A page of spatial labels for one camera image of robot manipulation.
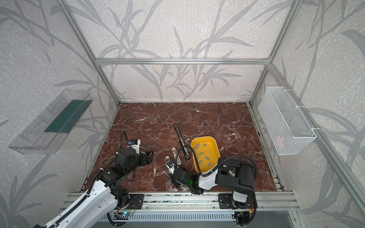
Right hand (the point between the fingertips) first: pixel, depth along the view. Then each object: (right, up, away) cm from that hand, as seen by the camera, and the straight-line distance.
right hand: (171, 169), depth 84 cm
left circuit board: (-22, -19, -13) cm, 32 cm away
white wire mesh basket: (+55, +25, -25) cm, 65 cm away
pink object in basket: (+58, +19, -12) cm, 62 cm away
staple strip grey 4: (+24, +2, +4) cm, 25 cm away
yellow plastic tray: (+23, +7, +8) cm, 25 cm away
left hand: (-11, +13, -3) cm, 18 cm away
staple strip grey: (+22, +12, +12) cm, 27 cm away
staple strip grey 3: (+23, +5, +5) cm, 24 cm away
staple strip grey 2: (+16, +11, +9) cm, 21 cm away
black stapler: (+9, +10, +4) cm, 14 cm away
